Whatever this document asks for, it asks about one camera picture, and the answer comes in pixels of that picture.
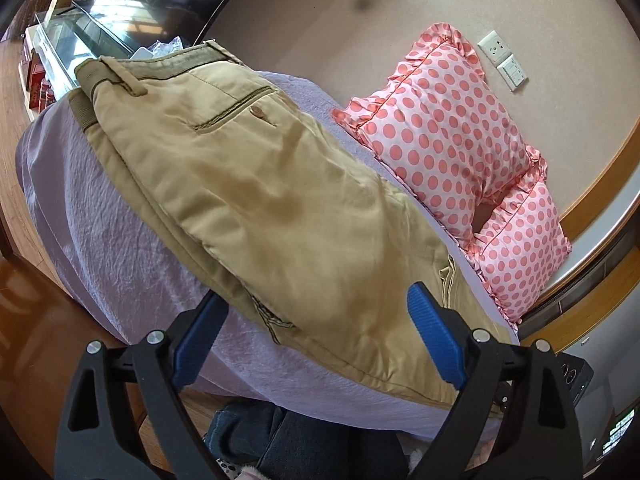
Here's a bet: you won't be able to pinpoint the black electronic box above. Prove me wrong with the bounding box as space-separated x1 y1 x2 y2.
556 352 594 406

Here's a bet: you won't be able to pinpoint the small pink polka-dot pillow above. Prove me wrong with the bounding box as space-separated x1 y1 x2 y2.
465 148 572 326

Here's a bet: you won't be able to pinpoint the glass tv cabinet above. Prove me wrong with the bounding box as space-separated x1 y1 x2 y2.
34 6 132 100

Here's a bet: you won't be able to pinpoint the lavender bed sheet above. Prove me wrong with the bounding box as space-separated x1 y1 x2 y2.
14 70 522 443

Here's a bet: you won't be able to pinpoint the white wall switch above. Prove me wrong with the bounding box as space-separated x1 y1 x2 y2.
497 54 528 92

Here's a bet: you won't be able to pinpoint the white wall socket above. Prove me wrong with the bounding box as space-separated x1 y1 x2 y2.
477 30 512 67

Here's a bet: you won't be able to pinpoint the large pink polka-dot pillow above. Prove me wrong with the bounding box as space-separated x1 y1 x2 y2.
332 23 538 247

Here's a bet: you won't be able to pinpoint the khaki pants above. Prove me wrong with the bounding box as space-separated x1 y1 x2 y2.
70 41 513 408

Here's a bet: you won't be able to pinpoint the wooden door frame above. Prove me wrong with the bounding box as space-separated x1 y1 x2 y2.
520 126 639 350

